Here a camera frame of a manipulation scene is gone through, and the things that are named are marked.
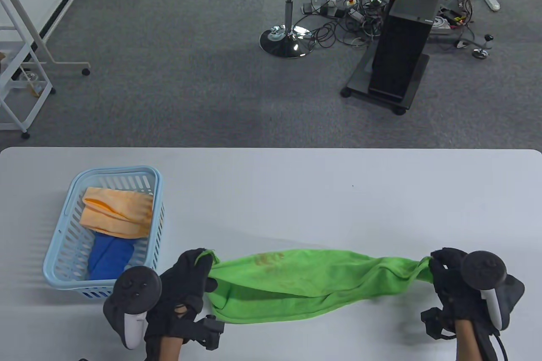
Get green rectangular towel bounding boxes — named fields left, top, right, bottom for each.
left=196, top=248, right=437, bottom=324

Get black glove cable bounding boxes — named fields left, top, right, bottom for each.
left=486, top=331, right=509, bottom=361

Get black and white controller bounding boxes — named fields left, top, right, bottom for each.
left=462, top=250, right=525, bottom=331
left=103, top=266, right=163, bottom=350

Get white shelf cart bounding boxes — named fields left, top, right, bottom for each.
left=0, top=0, right=56, bottom=140

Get light blue plastic basket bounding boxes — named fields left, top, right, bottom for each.
left=43, top=166, right=165, bottom=299

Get person's left forearm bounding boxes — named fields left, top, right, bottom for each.
left=158, top=336, right=185, bottom=361

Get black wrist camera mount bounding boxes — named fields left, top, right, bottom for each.
left=182, top=314, right=225, bottom=351
left=420, top=307, right=459, bottom=340

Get orange towel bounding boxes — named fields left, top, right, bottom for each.
left=80, top=187, right=154, bottom=240

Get black computer tower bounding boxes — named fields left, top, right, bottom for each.
left=368, top=0, right=446, bottom=103

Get person's right hand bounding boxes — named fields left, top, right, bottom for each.
left=429, top=248, right=489, bottom=325

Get blue towel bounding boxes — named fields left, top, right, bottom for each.
left=88, top=232, right=136, bottom=280

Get person's right forearm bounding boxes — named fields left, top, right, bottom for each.
left=454, top=319, right=484, bottom=361

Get round silver cable reel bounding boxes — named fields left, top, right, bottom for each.
left=430, top=16, right=453, bottom=35

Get person's left hand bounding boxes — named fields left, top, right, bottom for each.
left=144, top=248, right=219, bottom=339

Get grey power strip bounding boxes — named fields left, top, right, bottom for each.
left=302, top=1, right=339, bottom=17

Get black rolling cart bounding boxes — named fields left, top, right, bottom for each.
left=341, top=51, right=430, bottom=115

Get tangle of floor cables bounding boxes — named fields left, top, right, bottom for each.
left=301, top=0, right=481, bottom=49

